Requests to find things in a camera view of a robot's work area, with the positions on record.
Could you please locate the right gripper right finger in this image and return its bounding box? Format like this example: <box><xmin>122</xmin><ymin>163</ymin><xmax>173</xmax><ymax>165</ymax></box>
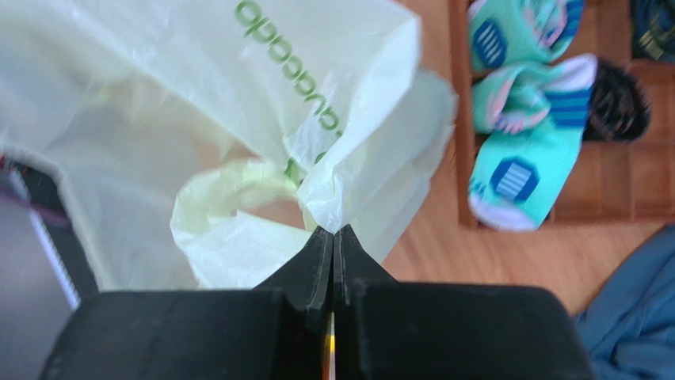
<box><xmin>333</xmin><ymin>227</ymin><xmax>593</xmax><ymax>379</ymax></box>

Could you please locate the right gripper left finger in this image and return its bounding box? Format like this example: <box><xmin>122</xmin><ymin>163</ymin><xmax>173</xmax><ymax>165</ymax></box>
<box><xmin>40</xmin><ymin>228</ymin><xmax>334</xmax><ymax>379</ymax></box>

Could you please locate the translucent yellow plastic bag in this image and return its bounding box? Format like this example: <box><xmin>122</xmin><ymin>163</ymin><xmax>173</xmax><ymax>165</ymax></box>
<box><xmin>1</xmin><ymin>1</ymin><xmax>457</xmax><ymax>291</ymax></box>

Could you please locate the blue cloth shirt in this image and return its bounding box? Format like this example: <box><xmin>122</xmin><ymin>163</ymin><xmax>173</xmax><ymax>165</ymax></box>
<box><xmin>574</xmin><ymin>226</ymin><xmax>674</xmax><ymax>379</ymax></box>

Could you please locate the teal sock right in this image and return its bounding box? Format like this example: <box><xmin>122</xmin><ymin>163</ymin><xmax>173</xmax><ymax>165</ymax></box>
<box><xmin>468</xmin><ymin>54</ymin><xmax>598</xmax><ymax>232</ymax></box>

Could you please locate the teal sock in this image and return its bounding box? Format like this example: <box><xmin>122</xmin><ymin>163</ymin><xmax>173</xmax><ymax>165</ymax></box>
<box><xmin>468</xmin><ymin>54</ymin><xmax>598</xmax><ymax>232</ymax></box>
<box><xmin>467</xmin><ymin>0</ymin><xmax>585</xmax><ymax>71</ymax></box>

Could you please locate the brown compartment tray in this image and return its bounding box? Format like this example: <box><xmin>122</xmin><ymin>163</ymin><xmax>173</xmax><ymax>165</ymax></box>
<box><xmin>448</xmin><ymin>1</ymin><xmax>674</xmax><ymax>229</ymax></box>

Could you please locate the teal sock left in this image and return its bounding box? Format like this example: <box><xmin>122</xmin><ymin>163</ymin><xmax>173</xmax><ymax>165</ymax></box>
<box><xmin>467</xmin><ymin>0</ymin><xmax>585</xmax><ymax>71</ymax></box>

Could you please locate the black rolled sock middle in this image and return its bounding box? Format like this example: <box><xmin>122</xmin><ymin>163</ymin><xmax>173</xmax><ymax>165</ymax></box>
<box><xmin>582</xmin><ymin>59</ymin><xmax>651</xmax><ymax>143</ymax></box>

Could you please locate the dark rolled sock back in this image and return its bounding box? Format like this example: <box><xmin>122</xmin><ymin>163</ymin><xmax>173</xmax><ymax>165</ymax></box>
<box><xmin>630</xmin><ymin>0</ymin><xmax>674</xmax><ymax>63</ymax></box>

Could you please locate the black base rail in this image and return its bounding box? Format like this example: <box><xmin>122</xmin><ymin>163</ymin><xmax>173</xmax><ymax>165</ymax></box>
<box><xmin>1</xmin><ymin>153</ymin><xmax>99</xmax><ymax>310</ymax></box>

